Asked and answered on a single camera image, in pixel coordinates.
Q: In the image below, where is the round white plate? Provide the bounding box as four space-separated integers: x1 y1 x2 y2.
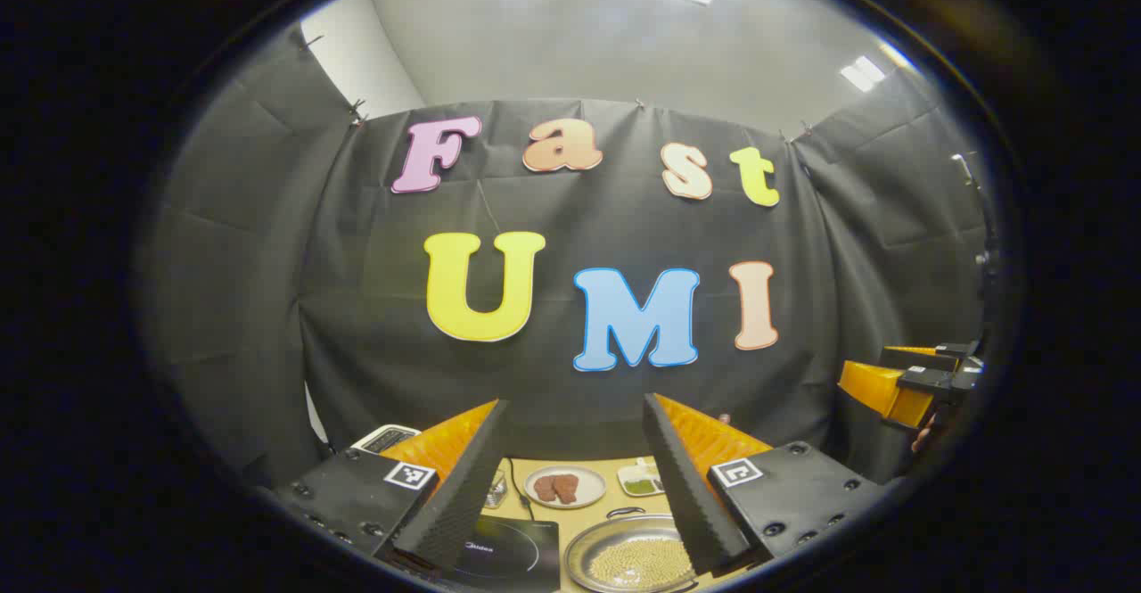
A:
524 465 607 510

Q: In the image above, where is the steel pot with black handle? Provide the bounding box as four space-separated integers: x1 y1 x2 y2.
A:
563 507 701 593

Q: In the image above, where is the white divided bean dish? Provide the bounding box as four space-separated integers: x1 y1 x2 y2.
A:
617 459 668 498

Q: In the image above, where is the pile of yellow soybeans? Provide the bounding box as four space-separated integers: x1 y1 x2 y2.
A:
588 535 696 589

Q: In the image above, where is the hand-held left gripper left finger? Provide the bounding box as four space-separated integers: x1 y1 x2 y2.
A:
272 399 511 574

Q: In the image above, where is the black power cable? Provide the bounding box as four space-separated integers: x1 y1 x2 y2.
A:
508 459 536 523

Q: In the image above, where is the small ceiling light panel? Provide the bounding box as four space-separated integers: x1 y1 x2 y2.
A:
840 55 888 93

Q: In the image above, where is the black induction cooktop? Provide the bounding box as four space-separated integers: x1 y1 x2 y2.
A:
446 515 561 592

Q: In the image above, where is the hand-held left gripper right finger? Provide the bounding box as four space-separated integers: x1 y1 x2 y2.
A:
642 392 892 576

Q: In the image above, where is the white toaster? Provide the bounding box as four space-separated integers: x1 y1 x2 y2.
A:
350 424 422 453

